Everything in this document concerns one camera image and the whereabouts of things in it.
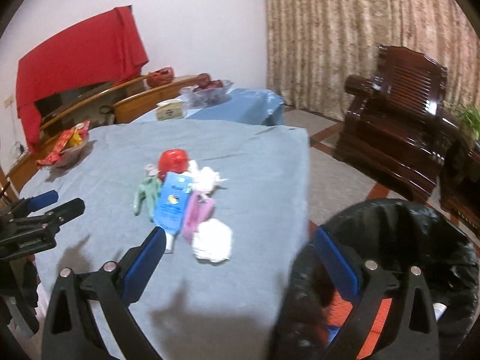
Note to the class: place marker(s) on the blue snack packet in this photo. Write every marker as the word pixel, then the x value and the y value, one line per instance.
pixel 170 207

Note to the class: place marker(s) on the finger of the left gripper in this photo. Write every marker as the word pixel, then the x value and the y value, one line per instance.
pixel 62 211
pixel 33 204

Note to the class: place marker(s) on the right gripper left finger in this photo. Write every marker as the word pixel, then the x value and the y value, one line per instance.
pixel 71 331

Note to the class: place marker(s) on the dark wooden armchair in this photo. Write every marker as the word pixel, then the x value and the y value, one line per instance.
pixel 397 128

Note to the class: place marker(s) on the red snack bag pile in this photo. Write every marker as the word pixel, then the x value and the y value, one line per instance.
pixel 67 148

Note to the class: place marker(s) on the green potted plant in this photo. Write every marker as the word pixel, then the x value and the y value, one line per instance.
pixel 469 118

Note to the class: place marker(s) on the small white tissue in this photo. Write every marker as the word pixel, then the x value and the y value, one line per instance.
pixel 204 180

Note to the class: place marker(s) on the beige patterned curtain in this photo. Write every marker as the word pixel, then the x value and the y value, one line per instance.
pixel 314 45

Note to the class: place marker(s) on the red apple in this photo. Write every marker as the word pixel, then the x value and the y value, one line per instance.
pixel 203 80

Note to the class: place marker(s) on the tissue box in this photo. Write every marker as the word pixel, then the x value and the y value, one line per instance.
pixel 170 109

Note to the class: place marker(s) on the large white tissue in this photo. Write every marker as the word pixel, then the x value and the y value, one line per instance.
pixel 212 242

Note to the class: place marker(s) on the black lined trash bin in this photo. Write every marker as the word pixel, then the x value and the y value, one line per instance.
pixel 397 234

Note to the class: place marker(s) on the grey-blue table towel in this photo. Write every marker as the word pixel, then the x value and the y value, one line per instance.
pixel 191 309

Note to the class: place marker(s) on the blue tablecloth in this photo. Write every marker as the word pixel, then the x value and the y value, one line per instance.
pixel 246 106

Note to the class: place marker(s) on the glass fruit bowl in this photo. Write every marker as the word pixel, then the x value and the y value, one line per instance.
pixel 208 97

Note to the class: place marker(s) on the red crumpled plastic bag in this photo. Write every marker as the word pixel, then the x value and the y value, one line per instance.
pixel 175 160

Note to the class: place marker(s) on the green rubber glove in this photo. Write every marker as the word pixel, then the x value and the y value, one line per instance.
pixel 146 194

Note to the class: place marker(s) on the wooden tv cabinet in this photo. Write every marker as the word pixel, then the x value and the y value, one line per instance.
pixel 104 105

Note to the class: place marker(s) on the red orange bag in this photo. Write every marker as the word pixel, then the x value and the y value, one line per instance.
pixel 161 77

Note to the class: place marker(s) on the pink wrapper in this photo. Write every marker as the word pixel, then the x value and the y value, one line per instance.
pixel 199 209

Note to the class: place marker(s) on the red cloth cover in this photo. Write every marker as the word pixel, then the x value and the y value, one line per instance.
pixel 103 48

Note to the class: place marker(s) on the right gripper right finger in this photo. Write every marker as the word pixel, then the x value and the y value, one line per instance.
pixel 410 330

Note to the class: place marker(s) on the dark wooden side table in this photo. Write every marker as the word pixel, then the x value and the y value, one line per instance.
pixel 459 183

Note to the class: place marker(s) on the white paper tube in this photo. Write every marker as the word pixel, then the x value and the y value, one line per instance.
pixel 439 309

